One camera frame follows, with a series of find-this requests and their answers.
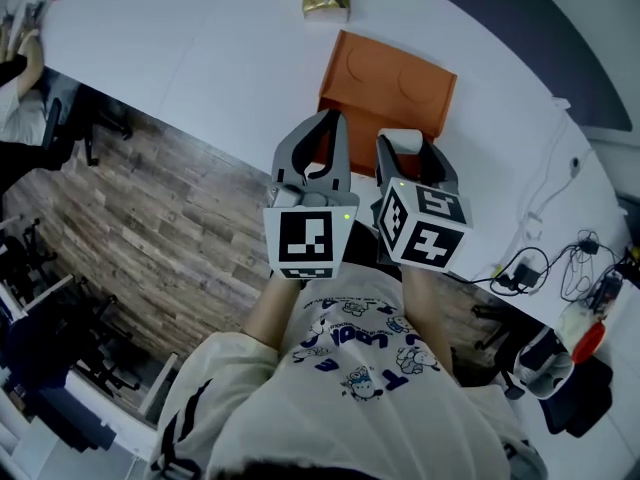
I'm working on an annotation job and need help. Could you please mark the red lid container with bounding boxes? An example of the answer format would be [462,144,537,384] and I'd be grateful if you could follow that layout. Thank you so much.
[556,299,608,365]

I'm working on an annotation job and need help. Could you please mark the white cable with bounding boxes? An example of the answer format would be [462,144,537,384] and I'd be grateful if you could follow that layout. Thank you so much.
[518,101,597,243]

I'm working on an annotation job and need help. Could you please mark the person's white printed shirt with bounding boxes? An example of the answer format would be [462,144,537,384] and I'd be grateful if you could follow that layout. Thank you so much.
[148,262,550,480]

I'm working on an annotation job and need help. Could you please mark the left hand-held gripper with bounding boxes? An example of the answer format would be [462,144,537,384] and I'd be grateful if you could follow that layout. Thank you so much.
[262,108,361,281]

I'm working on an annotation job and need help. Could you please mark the tangled black cables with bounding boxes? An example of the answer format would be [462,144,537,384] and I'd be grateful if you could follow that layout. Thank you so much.
[558,229,627,305]

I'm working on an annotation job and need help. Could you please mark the orange cardboard box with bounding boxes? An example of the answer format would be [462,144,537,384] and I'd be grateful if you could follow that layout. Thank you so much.
[316,28,459,177]

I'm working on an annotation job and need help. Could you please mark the person's right forearm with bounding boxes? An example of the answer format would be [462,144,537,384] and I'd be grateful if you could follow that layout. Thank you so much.
[398,264,457,385]

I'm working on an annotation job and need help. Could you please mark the person's black trousers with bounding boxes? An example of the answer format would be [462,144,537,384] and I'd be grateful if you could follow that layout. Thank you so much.
[341,216,402,270]

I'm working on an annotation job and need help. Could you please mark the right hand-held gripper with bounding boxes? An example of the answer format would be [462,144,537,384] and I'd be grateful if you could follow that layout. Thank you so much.
[371,132,475,274]

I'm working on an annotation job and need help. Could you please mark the black monitor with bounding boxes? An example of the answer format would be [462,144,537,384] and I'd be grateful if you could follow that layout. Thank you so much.
[616,191,640,250]

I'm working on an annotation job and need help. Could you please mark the person's left forearm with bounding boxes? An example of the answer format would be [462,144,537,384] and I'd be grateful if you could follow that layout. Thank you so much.
[242,271,302,355]

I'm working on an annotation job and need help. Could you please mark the long dark desk divider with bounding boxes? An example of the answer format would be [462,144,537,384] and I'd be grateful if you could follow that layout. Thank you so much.
[393,0,634,133]

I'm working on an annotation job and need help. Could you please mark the black chair with grey armrest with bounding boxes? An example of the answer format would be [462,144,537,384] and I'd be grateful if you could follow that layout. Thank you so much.
[498,326,615,440]

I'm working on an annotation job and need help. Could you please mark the black power adapter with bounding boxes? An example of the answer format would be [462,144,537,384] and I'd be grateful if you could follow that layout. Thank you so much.
[514,262,542,290]

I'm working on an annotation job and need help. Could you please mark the black office chair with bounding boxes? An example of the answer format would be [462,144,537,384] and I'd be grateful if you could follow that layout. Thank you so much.
[0,216,57,295]
[48,276,142,400]
[0,82,134,195]

